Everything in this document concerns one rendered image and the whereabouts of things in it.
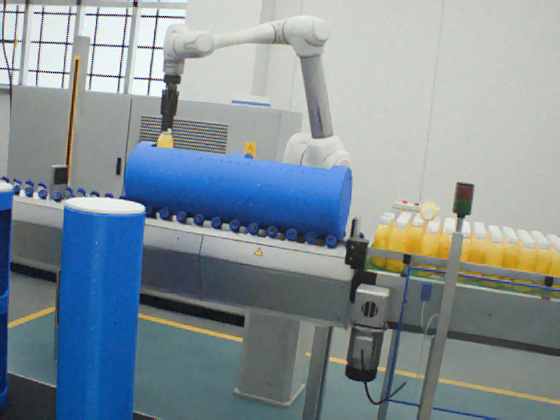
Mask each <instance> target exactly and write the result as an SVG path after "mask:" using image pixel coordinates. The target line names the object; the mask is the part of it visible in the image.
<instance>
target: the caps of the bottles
mask: <svg viewBox="0 0 560 420"><path fill-rule="evenodd" d="M454 225H455V220H454V219H451V218H445V224H444V232H448V233H452V231H454V229H455V228H454ZM474 230H475V234H476V237H478V238H486V236H487V233H486V230H485V228H484V225H483V224H481V223H474ZM488 230H489V233H490V235H491V238H492V241H499V242H502V239H503V237H502V234H501V232H500V231H499V229H498V226H495V225H488ZM462 232H463V233H464V237H469V235H470V223H468V222H463V226H462ZM503 234H504V235H505V237H506V239H508V241H509V242H513V243H517V241H518V237H517V235H519V237H521V240H523V243H524V245H525V246H528V247H535V245H536V242H535V241H533V238H535V240H536V241H537V244H539V246H540V247H543V248H547V247H550V243H549V242H551V243H552V245H555V247H556V248H557V250H558V251H560V238H557V236H556V235H554V234H547V239H549V242H548V240H547V239H545V238H546V237H544V236H543V234H541V233H540V232H537V231H531V235H532V236H533V238H531V236H530V234H528V232H527V231H524V230H517V235H515V233H514V230H512V228H511V227H507V226H503Z"/></svg>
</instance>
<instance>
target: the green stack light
mask: <svg viewBox="0 0 560 420"><path fill-rule="evenodd" d="M472 203H473V200H463V199H458V198H453V205H452V210H451V212H452V213H454V214H459V215H466V216H470V215H471V209H472Z"/></svg>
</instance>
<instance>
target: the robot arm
mask: <svg viewBox="0 0 560 420"><path fill-rule="evenodd" d="M329 37H330V27H329V25H328V24H327V23H326V22H325V21H324V20H323V19H321V18H319V17H316V16H312V15H300V16H295V17H290V18H287V19H284V20H280V21H271V22H267V23H264V24H262V25H259V26H256V27H253V28H250V29H246V30H241V31H237V32H233V33H228V34H222V35H214V34H212V33H211V32H210V31H209V30H198V31H192V32H189V30H188V27H187V26H186V25H185V24H170V25H169V26H168V28H167V30H166V32H165V35H164V41H163V55H164V61H163V69H162V73H164V74H165V75H163V83H165V84H166V86H165V89H162V90H161V91H162V100H161V111H160V114H162V120H161V130H160V131H166V132H168V128H171V129H173V125H174V116H176V115H177V108H178V100H179V94H180V91H177V84H181V76H180V75H183V73H184V65H185V58H187V59H202V58H205V57H206V56H209V55H212V54H213V52H214V50H215V49H218V48H222V47H226V46H232V45H237V44H244V43H260V44H282V45H291V46H292V48H293V50H294V52H295V54H296V55H297V56H298V57H299V60H300V66H301V73H302V80H303V86H304V93H305V99H306V105H307V112H308V119H309V125H310V132H311V135H310V134H304V133H296V134H295V135H293V136H292V137H291V139H290V140H289V142H288V144H287V146H286V149H285V153H284V157H283V163H284V164H291V165H299V166H306V167H314V168H320V169H328V170H330V168H331V167H332V166H333V165H334V166H341V167H348V168H350V169H351V167H352V163H351V159H350V157H349V155H348V153H347V152H346V151H345V149H344V147H343V145H342V143H341V140H340V138H339V137H338V136H337V135H336V134H335V133H333V127H332V119H331V112H330V104H329V98H328V90H327V83H326V76H325V72H324V69H323V62H322V54H323V52H324V47H325V44H326V42H327V41H328V39H329Z"/></svg>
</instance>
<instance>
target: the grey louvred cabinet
mask: <svg viewBox="0 0 560 420"><path fill-rule="evenodd" d="M68 99H69V90H61V89H54V88H47V89H46V88H38V87H30V86H25V87H22V86H14V88H12V103H11V121H10V134H9V141H8V155H7V173H6V177H7V178H9V179H10V183H9V184H11V185H12V186H13V179H14V178H16V177H17V178H19V179H20V180H21V181H22V185H21V186H20V187H21V188H22V189H25V182H26V180H31V181H32V182H33V183H34V187H33V189H34V190H38V183H39V182H44V183H45V184H46V186H47V188H46V190H47V191H48V192H49V187H50V173H51V166H61V165H63V155H64V141H65V136H66V127H67V113H68ZM161 100H162V98H160V97H151V96H148V97H143V96H135V95H126V94H119V95H118V94H110V93H102V92H85V97H84V111H83V124H82V137H81V145H80V151H79V164H78V178H77V190H78V188H84V190H85V191H86V195H89V197H90V198H91V192H92V191H93V190H96V191H98V192H99V193H100V198H104V195H105V194H106V193H112V194H113V195H114V200H118V199H119V197H120V196H121V195H125V196H126V194H125V187H124V177H125V169H126V166H127V162H128V159H129V157H130V154H131V153H132V151H133V148H134V147H135V146H136V145H137V144H138V143H139V142H142V141H149V142H155V143H157V142H158V139H159V136H160V135H161V133H162V131H160V130H161V120H162V114H160V111H161ZM302 115H303V113H299V112H293V111H287V110H281V109H272V108H263V107H254V106H246V105H238V104H229V103H228V104H220V103H211V102H203V101H194V100H185V99H181V100H178V108H177V115H176V116H174V125H173V129H172V132H171V137H172V140H173V150H174V149H181V150H188V151H195V152H202V153H210V154H217V155H224V156H228V155H229V154H230V153H231V152H236V153H244V154H250V155H251V156H252V157H253V159H254V160H261V161H269V162H276V163H283V157H284V153H285V149H286V146H287V144H288V142H289V140H290V139H291V137H292V136H293V135H295V134H296V133H301V131H302V124H301V123H302ZM104 199H105V198H104ZM10 271H12V272H15V273H20V274H23V275H27V276H32V277H35V278H40V279H43V280H48V281H52V282H57V280H56V270H55V269H50V268H46V267H41V266H36V265H32V264H27V263H23V262H19V261H14V260H10ZM139 297H140V302H139V303H140V304H144V305H149V306H153V307H158V308H161V309H166V310H171V311H175V312H180V313H184V314H188V315H193V316H197V317H202V318H207V319H210V320H215V321H219V322H224V323H228V324H232V325H237V326H242V327H245V320H244V319H245V310H242V309H238V308H233V307H228V306H223V305H217V304H212V303H207V302H202V301H198V300H193V299H188V298H183V297H177V296H173V295H168V294H163V293H158V292H153V291H149V290H143V289H140V290H139Z"/></svg>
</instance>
